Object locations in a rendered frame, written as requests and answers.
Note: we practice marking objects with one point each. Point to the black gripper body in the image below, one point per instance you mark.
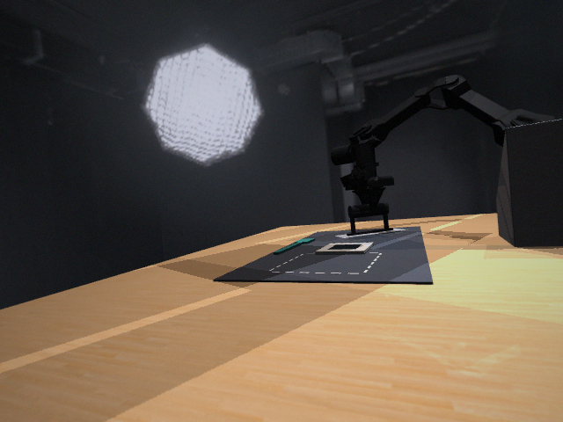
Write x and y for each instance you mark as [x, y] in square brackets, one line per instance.
[369, 166]

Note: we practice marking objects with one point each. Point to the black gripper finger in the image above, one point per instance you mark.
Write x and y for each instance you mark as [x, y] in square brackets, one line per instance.
[374, 196]
[362, 196]

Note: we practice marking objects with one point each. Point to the teal flat trowel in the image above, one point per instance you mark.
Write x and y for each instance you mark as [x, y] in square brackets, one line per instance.
[297, 243]

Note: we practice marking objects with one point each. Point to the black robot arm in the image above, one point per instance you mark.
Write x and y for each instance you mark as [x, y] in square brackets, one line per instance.
[457, 94]

